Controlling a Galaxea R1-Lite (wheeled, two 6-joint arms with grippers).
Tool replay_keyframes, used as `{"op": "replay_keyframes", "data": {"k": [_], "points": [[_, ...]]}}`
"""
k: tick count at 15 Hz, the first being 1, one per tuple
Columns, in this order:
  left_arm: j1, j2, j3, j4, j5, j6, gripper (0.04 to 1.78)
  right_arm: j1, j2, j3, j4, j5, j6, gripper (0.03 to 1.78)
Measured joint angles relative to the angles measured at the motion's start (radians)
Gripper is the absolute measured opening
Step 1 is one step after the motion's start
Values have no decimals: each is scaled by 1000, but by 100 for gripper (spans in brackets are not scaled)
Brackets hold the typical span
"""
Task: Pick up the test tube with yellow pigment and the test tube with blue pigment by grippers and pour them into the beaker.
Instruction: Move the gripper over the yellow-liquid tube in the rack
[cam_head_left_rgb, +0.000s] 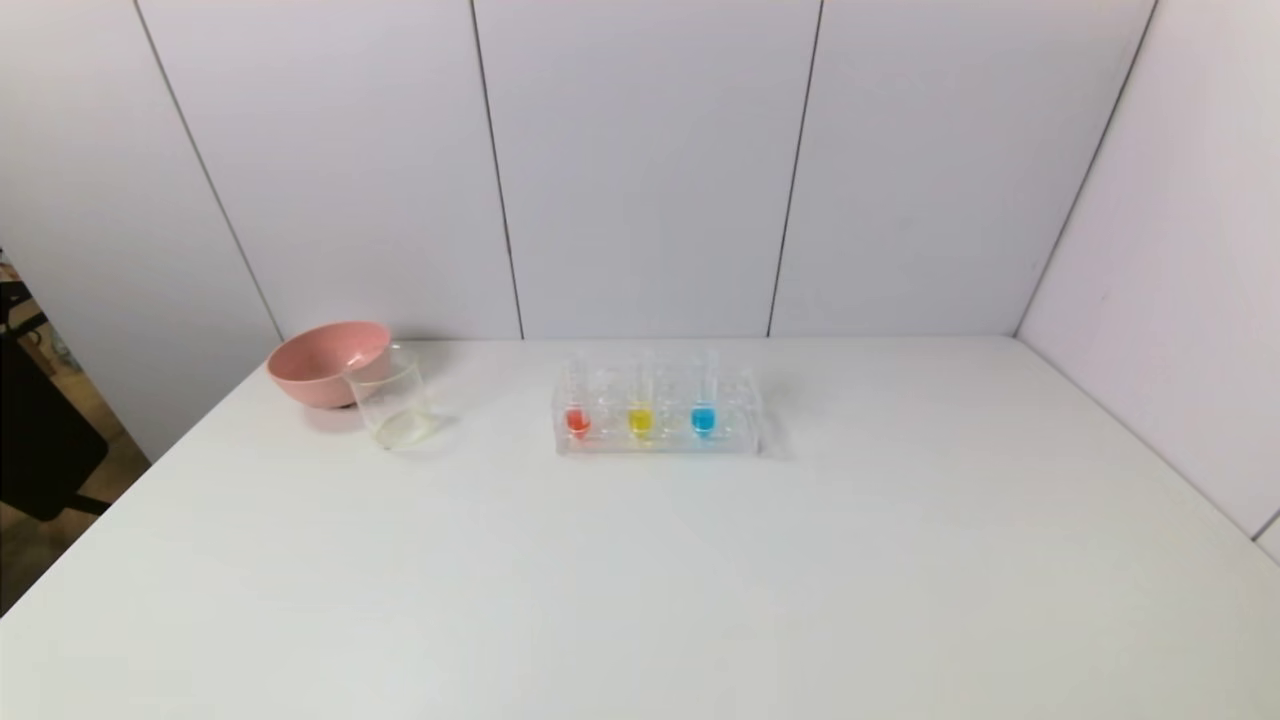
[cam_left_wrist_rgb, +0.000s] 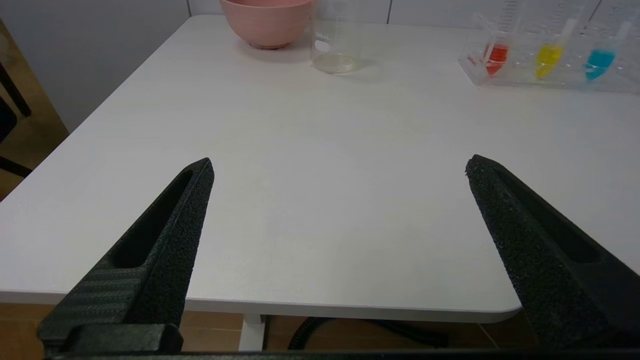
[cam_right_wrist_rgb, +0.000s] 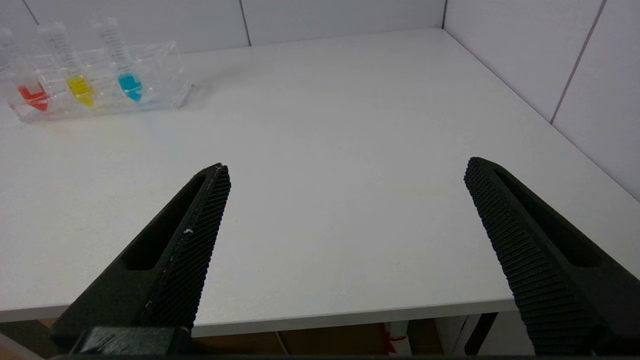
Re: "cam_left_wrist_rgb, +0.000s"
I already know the test tube with red pigment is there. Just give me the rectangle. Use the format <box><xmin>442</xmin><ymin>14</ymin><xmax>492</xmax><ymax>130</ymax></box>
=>
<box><xmin>482</xmin><ymin>0</ymin><xmax>523</xmax><ymax>76</ymax></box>

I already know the test tube with yellow pigment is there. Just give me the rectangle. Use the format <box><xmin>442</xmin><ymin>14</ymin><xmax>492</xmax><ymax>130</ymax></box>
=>
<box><xmin>535</xmin><ymin>5</ymin><xmax>583</xmax><ymax>79</ymax></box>

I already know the test tube with blue pigment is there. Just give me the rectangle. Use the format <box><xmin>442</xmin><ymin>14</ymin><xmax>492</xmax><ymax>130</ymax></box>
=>
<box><xmin>585</xmin><ymin>10</ymin><xmax>633</xmax><ymax>81</ymax></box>

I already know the pink bowl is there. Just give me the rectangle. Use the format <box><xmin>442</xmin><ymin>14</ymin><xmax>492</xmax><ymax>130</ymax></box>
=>
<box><xmin>220</xmin><ymin>0</ymin><xmax>315</xmax><ymax>50</ymax></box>

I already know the white table leg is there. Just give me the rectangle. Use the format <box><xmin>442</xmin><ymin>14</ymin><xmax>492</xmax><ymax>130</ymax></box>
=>
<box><xmin>239</xmin><ymin>314</ymin><xmax>266</xmax><ymax>352</ymax></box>

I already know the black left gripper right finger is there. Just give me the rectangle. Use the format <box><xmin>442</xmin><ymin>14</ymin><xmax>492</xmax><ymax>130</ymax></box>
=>
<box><xmin>465</xmin><ymin>154</ymin><xmax>640</xmax><ymax>349</ymax></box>

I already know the black corrugated hose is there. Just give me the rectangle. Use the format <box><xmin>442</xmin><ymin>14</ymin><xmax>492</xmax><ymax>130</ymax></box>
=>
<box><xmin>288</xmin><ymin>317</ymin><xmax>451</xmax><ymax>351</ymax></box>

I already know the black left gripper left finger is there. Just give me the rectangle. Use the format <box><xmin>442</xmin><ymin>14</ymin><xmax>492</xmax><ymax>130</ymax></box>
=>
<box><xmin>37</xmin><ymin>158</ymin><xmax>215</xmax><ymax>356</ymax></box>

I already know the clear plastic test tube rack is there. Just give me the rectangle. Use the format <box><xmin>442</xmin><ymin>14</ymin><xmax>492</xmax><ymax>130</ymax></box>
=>
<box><xmin>457</xmin><ymin>0</ymin><xmax>640</xmax><ymax>95</ymax></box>

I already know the clear glass beaker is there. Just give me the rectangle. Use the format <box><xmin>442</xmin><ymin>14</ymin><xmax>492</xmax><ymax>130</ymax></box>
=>
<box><xmin>310</xmin><ymin>0</ymin><xmax>362</xmax><ymax>75</ymax></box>

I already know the black chair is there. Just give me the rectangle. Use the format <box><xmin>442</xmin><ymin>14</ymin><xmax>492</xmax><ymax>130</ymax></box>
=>
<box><xmin>0</xmin><ymin>62</ymin><xmax>33</xmax><ymax>178</ymax></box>

